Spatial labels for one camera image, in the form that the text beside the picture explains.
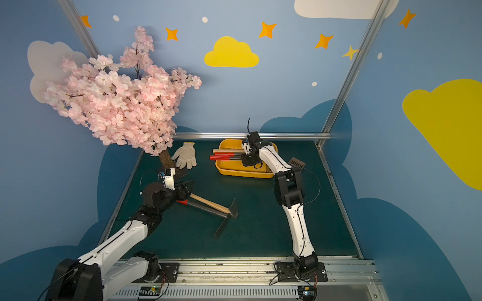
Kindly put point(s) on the small circuit board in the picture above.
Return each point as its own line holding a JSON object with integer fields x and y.
{"x": 306, "y": 293}
{"x": 149, "y": 293}

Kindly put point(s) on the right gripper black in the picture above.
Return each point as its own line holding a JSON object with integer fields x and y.
{"x": 246, "y": 158}

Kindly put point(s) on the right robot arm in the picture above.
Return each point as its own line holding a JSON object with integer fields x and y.
{"x": 290, "y": 195}

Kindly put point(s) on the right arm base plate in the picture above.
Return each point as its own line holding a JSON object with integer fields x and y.
{"x": 290, "y": 272}

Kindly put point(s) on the right aluminium frame post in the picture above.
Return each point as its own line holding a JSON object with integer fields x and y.
{"x": 375, "y": 24}

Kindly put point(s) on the red grip rake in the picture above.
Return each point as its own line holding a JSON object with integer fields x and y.
{"x": 216, "y": 212}
{"x": 225, "y": 158}
{"x": 228, "y": 154}

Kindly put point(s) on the right small circuit board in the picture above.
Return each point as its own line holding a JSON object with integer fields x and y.
{"x": 306, "y": 293}

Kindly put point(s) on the white work glove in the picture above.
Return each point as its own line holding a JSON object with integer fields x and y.
{"x": 185, "y": 156}

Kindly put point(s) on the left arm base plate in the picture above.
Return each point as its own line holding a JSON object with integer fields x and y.
{"x": 165, "y": 271}

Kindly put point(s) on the wooden handle hoe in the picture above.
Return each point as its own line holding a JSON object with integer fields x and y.
{"x": 236, "y": 151}
{"x": 232, "y": 210}

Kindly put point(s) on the red grip rake front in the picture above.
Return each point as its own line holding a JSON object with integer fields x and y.
{"x": 216, "y": 212}

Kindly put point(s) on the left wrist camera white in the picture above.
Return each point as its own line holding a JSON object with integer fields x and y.
{"x": 166, "y": 176}

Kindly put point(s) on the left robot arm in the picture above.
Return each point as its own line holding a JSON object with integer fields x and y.
{"x": 94, "y": 276}

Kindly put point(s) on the yellow plastic storage box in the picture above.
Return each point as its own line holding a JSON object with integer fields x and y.
{"x": 236, "y": 168}

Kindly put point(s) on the aluminium frame post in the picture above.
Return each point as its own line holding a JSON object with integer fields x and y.
{"x": 375, "y": 24}
{"x": 72, "y": 14}

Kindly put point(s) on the pink cherry blossom tree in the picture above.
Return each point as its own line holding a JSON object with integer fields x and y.
{"x": 132, "y": 102}

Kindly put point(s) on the red grip rake back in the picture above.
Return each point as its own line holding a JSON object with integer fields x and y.
{"x": 228, "y": 154}

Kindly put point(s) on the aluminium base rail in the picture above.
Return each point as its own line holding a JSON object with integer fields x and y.
{"x": 250, "y": 278}

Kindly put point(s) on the brown slotted plastic scoop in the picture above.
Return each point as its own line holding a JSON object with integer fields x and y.
{"x": 296, "y": 163}

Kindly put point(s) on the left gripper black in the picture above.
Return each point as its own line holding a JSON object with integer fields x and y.
{"x": 182, "y": 192}

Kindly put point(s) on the left aluminium frame post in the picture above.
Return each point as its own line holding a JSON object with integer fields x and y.
{"x": 72, "y": 14}

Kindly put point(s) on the left small circuit board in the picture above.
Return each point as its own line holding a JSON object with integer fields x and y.
{"x": 149, "y": 293}

